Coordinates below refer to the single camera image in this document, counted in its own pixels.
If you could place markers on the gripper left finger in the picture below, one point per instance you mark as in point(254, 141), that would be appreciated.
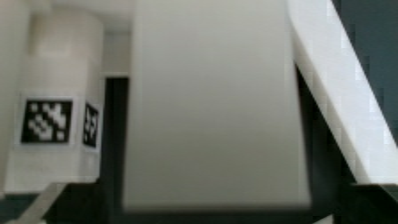
point(69, 204)

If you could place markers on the white chair leg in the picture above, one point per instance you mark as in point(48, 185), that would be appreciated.
point(55, 149)

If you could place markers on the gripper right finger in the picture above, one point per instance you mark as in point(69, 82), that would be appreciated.
point(366, 204)

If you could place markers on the white chair back part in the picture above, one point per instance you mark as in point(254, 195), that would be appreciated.
point(229, 56)

